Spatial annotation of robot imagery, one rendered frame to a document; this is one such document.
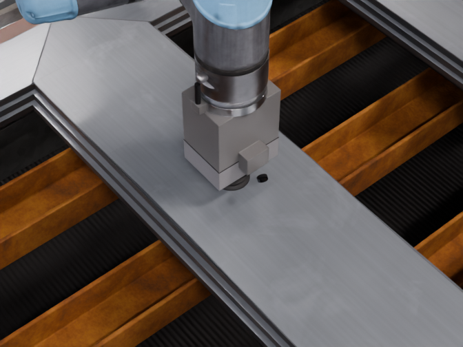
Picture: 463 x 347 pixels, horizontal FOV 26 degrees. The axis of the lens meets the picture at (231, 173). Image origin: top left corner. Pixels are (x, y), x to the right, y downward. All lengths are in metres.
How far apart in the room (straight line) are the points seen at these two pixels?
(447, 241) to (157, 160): 0.40
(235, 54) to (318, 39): 0.62
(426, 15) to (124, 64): 0.41
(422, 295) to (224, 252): 0.21
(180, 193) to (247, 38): 0.25
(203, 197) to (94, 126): 0.18
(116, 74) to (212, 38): 0.35
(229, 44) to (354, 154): 0.49
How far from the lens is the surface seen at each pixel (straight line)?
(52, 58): 1.32
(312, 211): 1.12
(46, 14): 0.98
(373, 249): 1.10
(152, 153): 1.18
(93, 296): 1.24
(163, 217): 1.13
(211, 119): 1.02
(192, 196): 1.13
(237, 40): 0.95
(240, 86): 0.99
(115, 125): 1.22
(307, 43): 1.56
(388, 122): 1.46
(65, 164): 1.37
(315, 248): 1.10
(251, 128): 1.06
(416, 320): 1.06
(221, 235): 1.10
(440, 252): 1.32
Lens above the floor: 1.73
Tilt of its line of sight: 49 degrees down
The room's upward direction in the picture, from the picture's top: straight up
